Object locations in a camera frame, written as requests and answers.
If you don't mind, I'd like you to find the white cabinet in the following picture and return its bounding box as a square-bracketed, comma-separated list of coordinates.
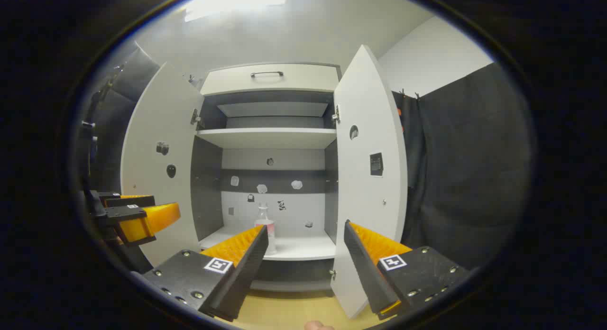
[190, 62, 343, 293]

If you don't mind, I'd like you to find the clear plastic bottle pink label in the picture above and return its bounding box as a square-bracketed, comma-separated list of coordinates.
[255, 203, 277, 256]

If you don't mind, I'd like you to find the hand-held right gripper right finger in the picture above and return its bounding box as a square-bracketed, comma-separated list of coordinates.
[343, 220, 470, 321]

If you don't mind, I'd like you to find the white cabinet drawer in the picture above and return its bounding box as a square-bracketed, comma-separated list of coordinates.
[200, 63, 341, 96]

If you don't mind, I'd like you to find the black backdrop cloth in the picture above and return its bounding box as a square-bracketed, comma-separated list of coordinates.
[88, 46, 162, 193]
[391, 62, 534, 274]

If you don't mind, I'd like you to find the black stand pole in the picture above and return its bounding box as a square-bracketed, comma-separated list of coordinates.
[82, 79, 101, 194]

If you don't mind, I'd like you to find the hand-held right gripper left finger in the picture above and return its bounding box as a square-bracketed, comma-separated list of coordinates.
[142, 224, 269, 322]

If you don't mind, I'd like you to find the white cabinet door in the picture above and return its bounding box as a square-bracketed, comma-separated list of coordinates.
[121, 62, 204, 268]
[330, 45, 408, 320]

